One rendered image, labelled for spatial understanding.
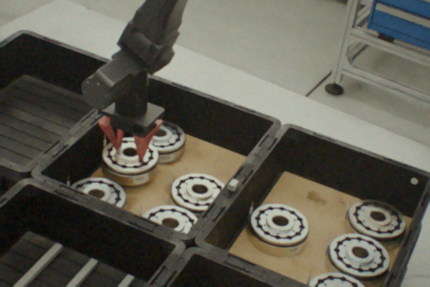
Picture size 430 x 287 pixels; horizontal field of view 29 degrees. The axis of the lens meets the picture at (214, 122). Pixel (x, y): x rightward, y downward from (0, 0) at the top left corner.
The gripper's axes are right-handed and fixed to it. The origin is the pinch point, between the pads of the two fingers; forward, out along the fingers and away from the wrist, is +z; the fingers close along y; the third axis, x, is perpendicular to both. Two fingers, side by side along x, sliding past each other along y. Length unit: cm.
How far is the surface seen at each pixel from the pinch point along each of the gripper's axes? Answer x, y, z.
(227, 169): 12.5, 14.2, 6.9
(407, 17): 188, 9, 53
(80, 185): -10.2, -3.7, 2.7
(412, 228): 4, 51, -3
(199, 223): -14.5, 21.6, -3.9
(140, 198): -4.3, 5.0, 6.1
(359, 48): 205, -11, 82
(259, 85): 65, -1, 21
